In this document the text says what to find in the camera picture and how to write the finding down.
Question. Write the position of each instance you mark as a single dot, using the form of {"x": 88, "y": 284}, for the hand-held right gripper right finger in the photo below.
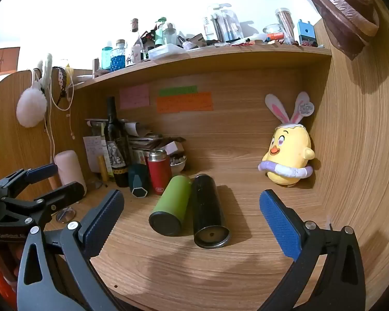
{"x": 278, "y": 220}

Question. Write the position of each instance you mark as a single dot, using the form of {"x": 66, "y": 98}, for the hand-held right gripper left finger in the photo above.
{"x": 103, "y": 223}

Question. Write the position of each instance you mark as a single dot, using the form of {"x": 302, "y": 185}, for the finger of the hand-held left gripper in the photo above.
{"x": 64, "y": 192}
{"x": 42, "y": 171}

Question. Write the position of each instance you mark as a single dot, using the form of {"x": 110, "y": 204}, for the black cylindrical cup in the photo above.
{"x": 207, "y": 213}

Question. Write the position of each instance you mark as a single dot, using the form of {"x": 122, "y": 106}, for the dark teal hexagonal cup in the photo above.
{"x": 138, "y": 181}

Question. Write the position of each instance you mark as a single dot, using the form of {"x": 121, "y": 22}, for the green cylindrical cup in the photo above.
{"x": 171, "y": 204}

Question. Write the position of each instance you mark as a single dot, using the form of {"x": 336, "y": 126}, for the red thermos cup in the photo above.
{"x": 158, "y": 175}

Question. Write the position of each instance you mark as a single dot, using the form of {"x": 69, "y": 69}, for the pale pink cylinder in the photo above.
{"x": 70, "y": 171}

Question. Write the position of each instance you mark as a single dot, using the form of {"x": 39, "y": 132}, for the yellow tube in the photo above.
{"x": 102, "y": 168}

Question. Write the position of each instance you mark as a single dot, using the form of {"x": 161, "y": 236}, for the white handwritten note sheet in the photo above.
{"x": 92, "y": 152}

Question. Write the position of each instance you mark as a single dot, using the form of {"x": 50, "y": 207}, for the yellow chick plush toy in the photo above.
{"x": 288, "y": 155}

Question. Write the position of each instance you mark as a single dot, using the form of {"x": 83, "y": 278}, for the white fluffy pompom headband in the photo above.
{"x": 30, "y": 107}

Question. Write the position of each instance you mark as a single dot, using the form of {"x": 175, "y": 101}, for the dark wine bottle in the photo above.
{"x": 115, "y": 149}

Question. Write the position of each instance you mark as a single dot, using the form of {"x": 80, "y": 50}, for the black thin headband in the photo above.
{"x": 62, "y": 84}

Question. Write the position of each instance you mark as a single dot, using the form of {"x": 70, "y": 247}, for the pile of papers and books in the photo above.
{"x": 142, "y": 139}

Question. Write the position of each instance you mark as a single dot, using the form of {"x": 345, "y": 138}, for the small metal bowl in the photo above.
{"x": 178, "y": 164}

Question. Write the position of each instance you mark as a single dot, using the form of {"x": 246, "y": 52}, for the pink sticky note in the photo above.
{"x": 134, "y": 96}

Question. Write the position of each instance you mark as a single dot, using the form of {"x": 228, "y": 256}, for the teal plastic bottle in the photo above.
{"x": 106, "y": 56}

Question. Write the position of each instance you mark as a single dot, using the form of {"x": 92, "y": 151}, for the blue glass bottle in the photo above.
{"x": 118, "y": 56}

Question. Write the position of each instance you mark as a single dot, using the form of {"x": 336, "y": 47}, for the orange sticky note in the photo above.
{"x": 184, "y": 102}

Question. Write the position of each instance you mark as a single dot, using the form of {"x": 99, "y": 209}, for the green sticky note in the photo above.
{"x": 178, "y": 90}

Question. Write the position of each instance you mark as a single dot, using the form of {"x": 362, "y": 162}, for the wooden desk shelf unit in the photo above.
{"x": 246, "y": 61}

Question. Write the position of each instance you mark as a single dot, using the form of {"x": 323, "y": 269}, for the white plastic box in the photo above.
{"x": 167, "y": 51}

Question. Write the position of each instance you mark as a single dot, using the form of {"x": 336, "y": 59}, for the green capped bottle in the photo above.
{"x": 160, "y": 30}

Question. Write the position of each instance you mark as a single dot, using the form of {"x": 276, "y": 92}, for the clear bottle with grey cap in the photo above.
{"x": 169, "y": 34}

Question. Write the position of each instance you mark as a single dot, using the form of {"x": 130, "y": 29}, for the clear glass bowl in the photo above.
{"x": 274, "y": 31}

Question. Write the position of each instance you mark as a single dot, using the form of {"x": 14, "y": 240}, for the blue box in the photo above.
{"x": 306, "y": 32}

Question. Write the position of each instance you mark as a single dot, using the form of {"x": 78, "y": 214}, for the glass jar with sticks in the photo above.
{"x": 285, "y": 22}

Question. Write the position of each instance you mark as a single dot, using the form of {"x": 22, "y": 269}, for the clear toothbrush package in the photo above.
{"x": 222, "y": 22}

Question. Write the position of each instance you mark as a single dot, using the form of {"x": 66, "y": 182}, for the brown plastic bag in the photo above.
{"x": 343, "y": 9}

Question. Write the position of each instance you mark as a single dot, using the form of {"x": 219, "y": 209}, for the wooden wall cabinet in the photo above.
{"x": 3, "y": 60}

